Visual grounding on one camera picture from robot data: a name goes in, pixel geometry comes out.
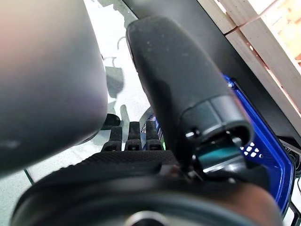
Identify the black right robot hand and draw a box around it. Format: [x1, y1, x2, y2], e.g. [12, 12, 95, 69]
[10, 15, 284, 226]

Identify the blue plastic basket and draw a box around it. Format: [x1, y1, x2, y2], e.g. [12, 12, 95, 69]
[140, 73, 295, 214]

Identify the black robot foot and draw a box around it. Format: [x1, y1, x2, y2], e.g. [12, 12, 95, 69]
[102, 113, 123, 130]

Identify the light wooden crate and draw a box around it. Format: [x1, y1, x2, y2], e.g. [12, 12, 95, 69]
[197, 0, 301, 124]

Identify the black cable bundle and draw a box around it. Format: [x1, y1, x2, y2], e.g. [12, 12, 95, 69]
[277, 138, 301, 178]

